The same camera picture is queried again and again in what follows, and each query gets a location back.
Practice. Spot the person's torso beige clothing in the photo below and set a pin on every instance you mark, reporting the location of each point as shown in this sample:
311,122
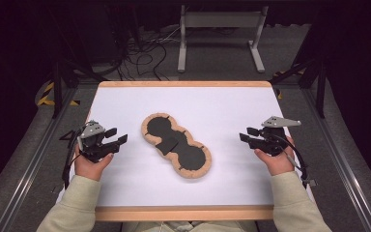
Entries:
186,226

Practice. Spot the person's right hand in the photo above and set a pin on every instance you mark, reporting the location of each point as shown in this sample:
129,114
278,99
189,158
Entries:
280,164

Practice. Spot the yellow black hazard tape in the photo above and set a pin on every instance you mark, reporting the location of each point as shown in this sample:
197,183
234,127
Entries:
46,93
280,95

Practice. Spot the white metal stand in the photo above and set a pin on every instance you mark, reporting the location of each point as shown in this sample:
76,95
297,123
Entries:
220,20

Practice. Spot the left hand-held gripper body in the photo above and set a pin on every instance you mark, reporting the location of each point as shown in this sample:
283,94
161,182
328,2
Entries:
91,129

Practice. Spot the black metal stand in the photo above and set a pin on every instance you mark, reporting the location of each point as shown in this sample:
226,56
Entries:
320,93
57,87

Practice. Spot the small grey bracket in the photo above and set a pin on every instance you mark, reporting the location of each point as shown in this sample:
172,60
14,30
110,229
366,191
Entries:
312,182

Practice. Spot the tan plush cover black lining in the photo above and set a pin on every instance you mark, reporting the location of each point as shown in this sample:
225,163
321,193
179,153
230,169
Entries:
161,127

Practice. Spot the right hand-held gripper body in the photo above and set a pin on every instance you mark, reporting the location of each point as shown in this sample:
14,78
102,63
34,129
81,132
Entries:
272,141

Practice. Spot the person's left hand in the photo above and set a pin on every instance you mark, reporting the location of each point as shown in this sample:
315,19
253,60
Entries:
88,169

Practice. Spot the aluminium floor rail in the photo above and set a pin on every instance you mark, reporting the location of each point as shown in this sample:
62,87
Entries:
341,167
35,164

